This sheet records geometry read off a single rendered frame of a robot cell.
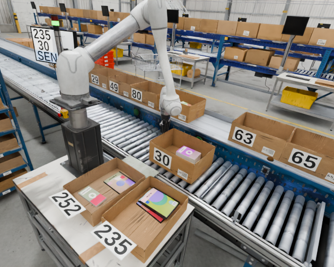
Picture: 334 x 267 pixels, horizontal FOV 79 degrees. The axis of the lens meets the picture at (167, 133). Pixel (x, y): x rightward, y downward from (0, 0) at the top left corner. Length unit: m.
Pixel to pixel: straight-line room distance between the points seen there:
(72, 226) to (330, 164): 1.51
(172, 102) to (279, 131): 0.94
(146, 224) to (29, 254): 1.23
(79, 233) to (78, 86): 0.77
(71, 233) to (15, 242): 1.12
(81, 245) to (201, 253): 1.13
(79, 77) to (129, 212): 0.79
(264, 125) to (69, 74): 1.49
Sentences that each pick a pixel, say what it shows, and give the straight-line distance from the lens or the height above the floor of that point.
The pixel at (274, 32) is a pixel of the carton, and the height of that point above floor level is 1.57.
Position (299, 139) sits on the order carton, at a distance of 1.86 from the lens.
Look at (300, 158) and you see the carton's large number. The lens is 1.60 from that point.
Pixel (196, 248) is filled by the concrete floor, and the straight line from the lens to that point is 2.03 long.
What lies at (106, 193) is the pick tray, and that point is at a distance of 1.33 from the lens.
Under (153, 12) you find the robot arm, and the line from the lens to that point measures 1.37.
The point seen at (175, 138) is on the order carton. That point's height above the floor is 0.84.
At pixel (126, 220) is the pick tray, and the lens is 1.19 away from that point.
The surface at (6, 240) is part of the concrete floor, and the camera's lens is 2.34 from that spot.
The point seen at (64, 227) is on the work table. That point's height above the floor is 0.75.
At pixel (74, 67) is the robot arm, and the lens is 1.23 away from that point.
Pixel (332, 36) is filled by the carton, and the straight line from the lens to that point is 5.95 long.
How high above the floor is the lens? 1.71
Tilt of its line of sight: 30 degrees down
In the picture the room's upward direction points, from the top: 5 degrees clockwise
